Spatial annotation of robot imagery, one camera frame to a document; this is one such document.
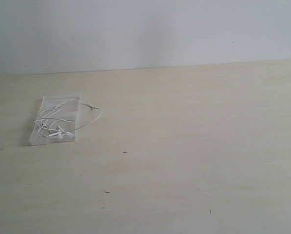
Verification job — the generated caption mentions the white wired earphones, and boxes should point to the white wired earphones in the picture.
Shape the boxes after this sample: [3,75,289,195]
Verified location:
[34,97,102,141]

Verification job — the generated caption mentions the clear plastic storage box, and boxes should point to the clear plastic storage box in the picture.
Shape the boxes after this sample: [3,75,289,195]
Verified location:
[28,95,83,146]

